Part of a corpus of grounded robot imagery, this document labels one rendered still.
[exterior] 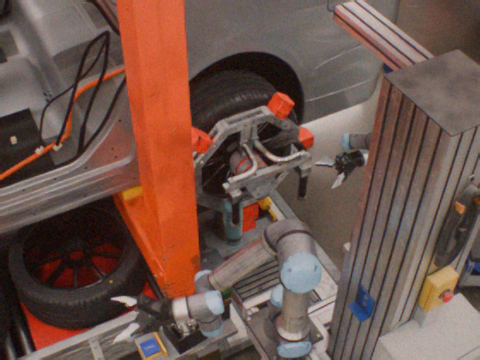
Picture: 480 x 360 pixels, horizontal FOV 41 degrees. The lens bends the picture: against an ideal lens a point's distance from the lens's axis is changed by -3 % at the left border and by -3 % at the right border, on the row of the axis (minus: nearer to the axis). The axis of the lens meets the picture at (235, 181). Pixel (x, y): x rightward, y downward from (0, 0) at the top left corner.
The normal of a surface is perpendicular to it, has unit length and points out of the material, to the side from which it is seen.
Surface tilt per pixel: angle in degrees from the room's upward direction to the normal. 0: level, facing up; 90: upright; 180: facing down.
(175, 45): 90
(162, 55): 90
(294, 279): 82
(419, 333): 0
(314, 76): 90
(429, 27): 0
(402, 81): 0
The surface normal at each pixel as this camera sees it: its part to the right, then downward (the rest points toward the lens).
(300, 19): 0.47, 0.63
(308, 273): 0.11, 0.64
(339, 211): 0.00, -0.70
